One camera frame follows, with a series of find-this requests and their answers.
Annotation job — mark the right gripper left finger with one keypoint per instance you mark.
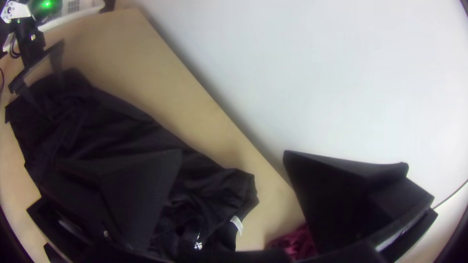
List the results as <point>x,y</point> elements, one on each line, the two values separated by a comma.
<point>120,197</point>

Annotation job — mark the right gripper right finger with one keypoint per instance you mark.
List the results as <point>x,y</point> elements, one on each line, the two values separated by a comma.
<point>343,204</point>

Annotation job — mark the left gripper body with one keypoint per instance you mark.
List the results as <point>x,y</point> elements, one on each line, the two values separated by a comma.
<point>32,44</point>

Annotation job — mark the black t-shirt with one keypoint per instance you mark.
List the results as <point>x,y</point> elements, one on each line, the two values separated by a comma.
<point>109,120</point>

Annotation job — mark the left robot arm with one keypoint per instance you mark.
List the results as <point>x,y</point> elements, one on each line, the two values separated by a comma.
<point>14,11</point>

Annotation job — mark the white laundry basket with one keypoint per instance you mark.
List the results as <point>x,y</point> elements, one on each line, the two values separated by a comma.
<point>76,8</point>

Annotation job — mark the maroon garment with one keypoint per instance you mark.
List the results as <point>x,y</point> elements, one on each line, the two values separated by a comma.
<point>294,241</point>

